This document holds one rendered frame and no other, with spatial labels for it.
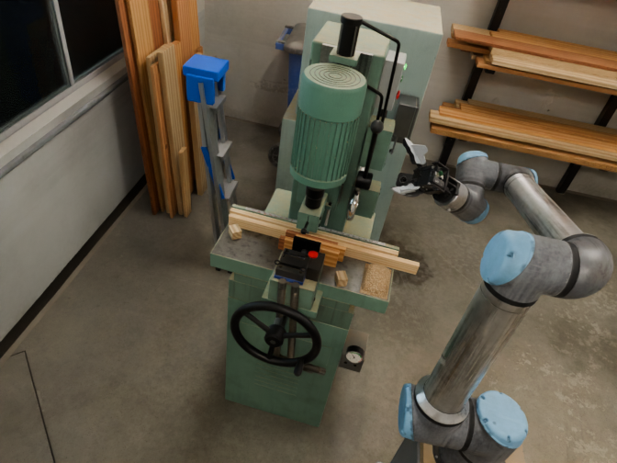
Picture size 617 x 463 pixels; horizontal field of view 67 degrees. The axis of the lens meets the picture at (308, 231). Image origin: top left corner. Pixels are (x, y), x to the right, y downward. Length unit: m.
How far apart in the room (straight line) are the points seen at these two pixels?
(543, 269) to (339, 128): 0.61
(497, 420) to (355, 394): 1.03
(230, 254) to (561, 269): 0.97
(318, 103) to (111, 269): 1.87
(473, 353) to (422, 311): 1.62
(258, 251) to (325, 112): 0.56
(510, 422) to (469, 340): 0.38
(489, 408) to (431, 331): 1.30
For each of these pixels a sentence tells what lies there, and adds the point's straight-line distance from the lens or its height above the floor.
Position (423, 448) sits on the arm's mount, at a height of 0.59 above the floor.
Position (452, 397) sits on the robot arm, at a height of 0.96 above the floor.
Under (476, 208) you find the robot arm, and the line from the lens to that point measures 1.46.
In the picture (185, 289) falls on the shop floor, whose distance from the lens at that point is 2.65.
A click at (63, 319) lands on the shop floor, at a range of 2.63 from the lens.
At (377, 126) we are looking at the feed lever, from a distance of 1.22.
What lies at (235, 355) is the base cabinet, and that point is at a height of 0.37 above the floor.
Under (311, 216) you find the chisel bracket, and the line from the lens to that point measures 1.46.
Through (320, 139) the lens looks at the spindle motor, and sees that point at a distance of 1.27.
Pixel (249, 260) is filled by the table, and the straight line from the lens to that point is 1.53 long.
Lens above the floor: 1.98
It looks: 41 degrees down
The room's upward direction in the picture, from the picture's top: 10 degrees clockwise
